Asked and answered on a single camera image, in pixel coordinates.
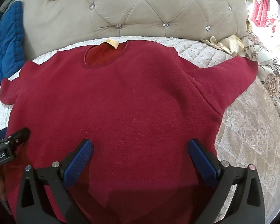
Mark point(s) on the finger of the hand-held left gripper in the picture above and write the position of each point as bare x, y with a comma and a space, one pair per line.
17, 137

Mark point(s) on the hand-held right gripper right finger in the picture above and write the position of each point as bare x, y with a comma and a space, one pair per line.
201, 161

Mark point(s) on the blue quilted blanket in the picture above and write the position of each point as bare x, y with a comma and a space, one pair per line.
9, 39

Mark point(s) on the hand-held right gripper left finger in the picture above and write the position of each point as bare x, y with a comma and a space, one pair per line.
78, 162

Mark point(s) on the red sweater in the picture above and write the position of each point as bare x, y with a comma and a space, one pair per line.
130, 109

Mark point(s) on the cream quilted bedspread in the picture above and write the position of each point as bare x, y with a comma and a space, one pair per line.
247, 133

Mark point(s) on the pink polka-dot hanging clothes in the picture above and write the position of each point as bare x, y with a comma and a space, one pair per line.
261, 9

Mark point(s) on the beige tufted headboard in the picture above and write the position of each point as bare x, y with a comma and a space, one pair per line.
154, 11

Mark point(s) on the cream crumpled cloth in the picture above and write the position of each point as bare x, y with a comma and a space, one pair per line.
228, 43

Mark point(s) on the floral bed sheet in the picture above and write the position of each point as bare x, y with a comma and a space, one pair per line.
275, 79

